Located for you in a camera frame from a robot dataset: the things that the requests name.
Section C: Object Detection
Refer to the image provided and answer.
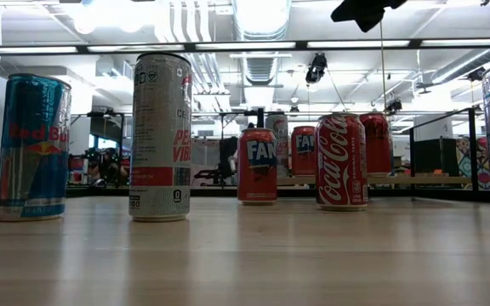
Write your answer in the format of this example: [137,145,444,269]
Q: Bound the white Celsius can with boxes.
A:
[128,51,193,223]
[265,112,291,179]

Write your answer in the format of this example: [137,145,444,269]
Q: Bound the red Star Wars Coca-Cola can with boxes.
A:
[315,112,369,213]

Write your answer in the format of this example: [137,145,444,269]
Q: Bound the red Fanta strawberry can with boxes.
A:
[290,125,317,178]
[236,127,278,207]

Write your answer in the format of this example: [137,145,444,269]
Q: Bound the black partition panel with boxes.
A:
[413,138,461,175]

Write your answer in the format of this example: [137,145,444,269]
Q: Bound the colourful patchwork quilt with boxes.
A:
[455,135,490,191]

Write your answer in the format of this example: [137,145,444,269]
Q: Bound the black beam with light strips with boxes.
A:
[0,40,490,56]

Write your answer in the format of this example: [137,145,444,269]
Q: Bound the person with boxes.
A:
[98,146,129,186]

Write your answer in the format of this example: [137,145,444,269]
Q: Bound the black background robot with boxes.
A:
[83,149,101,179]

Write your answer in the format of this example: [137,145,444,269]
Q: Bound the silver ceiling air duct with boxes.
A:
[231,0,293,86]

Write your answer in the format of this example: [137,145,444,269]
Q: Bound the black aluminium table frame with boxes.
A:
[0,184,490,204]

